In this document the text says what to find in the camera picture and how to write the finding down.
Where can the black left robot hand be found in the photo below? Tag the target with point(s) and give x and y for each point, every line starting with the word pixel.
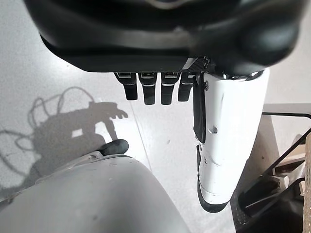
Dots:
pixel 155 36

